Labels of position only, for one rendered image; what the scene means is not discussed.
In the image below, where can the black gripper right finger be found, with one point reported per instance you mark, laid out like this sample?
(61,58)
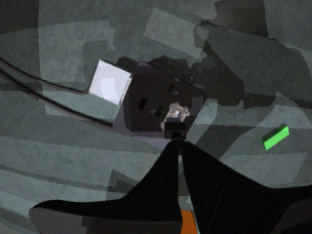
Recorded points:
(226,202)

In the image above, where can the green rectangular block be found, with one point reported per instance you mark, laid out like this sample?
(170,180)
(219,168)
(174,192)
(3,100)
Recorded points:
(271,139)

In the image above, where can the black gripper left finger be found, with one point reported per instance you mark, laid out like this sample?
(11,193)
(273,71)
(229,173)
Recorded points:
(152,206)

